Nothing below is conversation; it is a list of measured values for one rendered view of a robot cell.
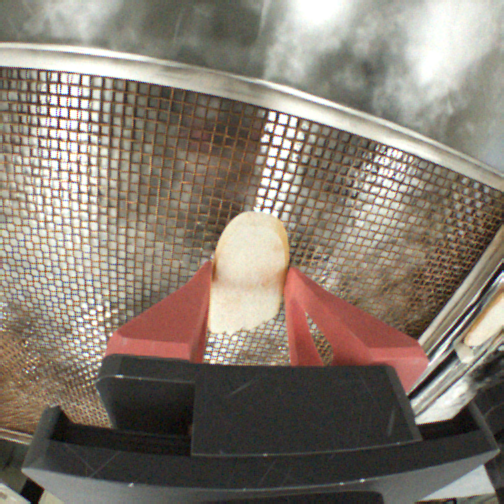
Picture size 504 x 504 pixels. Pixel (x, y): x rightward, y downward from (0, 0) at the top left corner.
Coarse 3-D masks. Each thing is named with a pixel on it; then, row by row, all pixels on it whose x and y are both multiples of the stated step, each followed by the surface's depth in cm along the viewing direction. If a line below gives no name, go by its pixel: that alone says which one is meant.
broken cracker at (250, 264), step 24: (240, 216) 13; (264, 216) 13; (240, 240) 13; (264, 240) 13; (216, 264) 14; (240, 264) 13; (264, 264) 14; (216, 288) 14; (240, 288) 14; (264, 288) 14; (216, 312) 15; (240, 312) 15; (264, 312) 15
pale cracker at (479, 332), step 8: (496, 304) 27; (488, 312) 28; (496, 312) 27; (480, 320) 29; (488, 320) 28; (496, 320) 28; (472, 328) 30; (480, 328) 29; (488, 328) 29; (496, 328) 29; (472, 336) 30; (480, 336) 29; (488, 336) 29; (472, 344) 31
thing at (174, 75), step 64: (0, 64) 11; (64, 64) 12; (128, 64) 12; (192, 64) 13; (0, 128) 13; (128, 128) 14; (192, 128) 15; (384, 128) 15; (0, 192) 15; (128, 192) 16; (192, 192) 17; (256, 192) 17; (320, 192) 17; (0, 256) 18; (448, 256) 21; (128, 320) 22; (384, 320) 24; (448, 320) 24; (0, 384) 27
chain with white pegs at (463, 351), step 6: (462, 342) 32; (456, 348) 32; (462, 348) 31; (468, 348) 31; (450, 354) 34; (462, 354) 31; (468, 354) 30; (444, 360) 35; (462, 360) 30; (468, 360) 30; (438, 366) 35; (432, 372) 36; (426, 378) 37; (420, 384) 38; (414, 390) 39; (408, 396) 39
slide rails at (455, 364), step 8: (496, 296) 27; (488, 304) 28; (480, 312) 29; (464, 336) 31; (456, 344) 32; (480, 344) 31; (448, 352) 32; (472, 352) 32; (440, 360) 33; (456, 360) 33; (432, 368) 34; (448, 368) 34; (456, 368) 34; (424, 376) 35; (440, 376) 35; (448, 376) 35; (416, 384) 36; (432, 384) 36; (440, 384) 36; (408, 392) 37; (424, 392) 37; (432, 392) 37; (416, 400) 38; (424, 400) 38; (416, 408) 40
